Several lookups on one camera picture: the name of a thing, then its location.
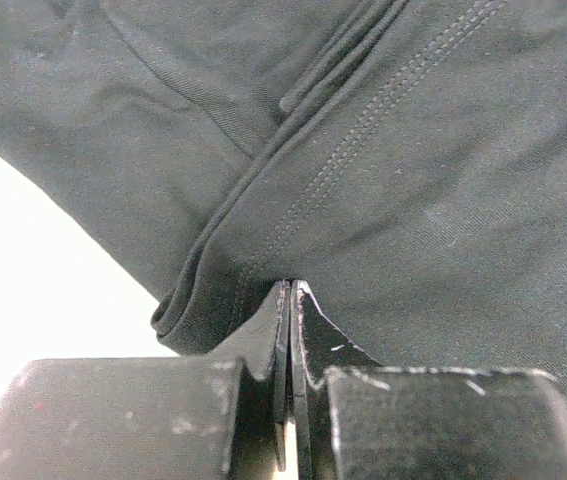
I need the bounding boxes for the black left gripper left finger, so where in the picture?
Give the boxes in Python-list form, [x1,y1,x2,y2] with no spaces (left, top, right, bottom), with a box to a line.
[0,281,290,480]

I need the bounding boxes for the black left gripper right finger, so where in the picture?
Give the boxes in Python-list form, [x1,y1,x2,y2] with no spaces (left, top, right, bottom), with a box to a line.
[289,281,567,479]

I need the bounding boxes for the black t shirt flower print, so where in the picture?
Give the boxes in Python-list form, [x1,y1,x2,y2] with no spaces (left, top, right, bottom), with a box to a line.
[0,1,567,394]

